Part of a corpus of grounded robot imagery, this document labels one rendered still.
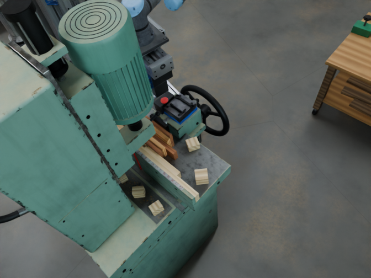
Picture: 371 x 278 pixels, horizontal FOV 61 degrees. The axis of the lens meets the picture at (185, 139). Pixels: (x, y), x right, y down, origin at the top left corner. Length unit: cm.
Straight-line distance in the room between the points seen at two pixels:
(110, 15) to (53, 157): 36
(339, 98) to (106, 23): 191
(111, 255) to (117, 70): 70
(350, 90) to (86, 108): 198
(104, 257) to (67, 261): 96
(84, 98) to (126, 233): 61
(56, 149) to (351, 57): 182
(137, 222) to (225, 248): 87
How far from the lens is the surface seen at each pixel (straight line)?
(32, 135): 72
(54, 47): 75
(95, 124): 87
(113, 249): 124
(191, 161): 120
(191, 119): 124
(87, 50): 76
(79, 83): 80
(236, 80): 267
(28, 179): 80
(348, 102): 243
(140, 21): 172
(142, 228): 123
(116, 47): 77
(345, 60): 217
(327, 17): 337
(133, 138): 109
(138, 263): 134
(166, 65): 177
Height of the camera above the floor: 195
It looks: 57 degrees down
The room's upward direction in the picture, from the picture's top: 10 degrees counter-clockwise
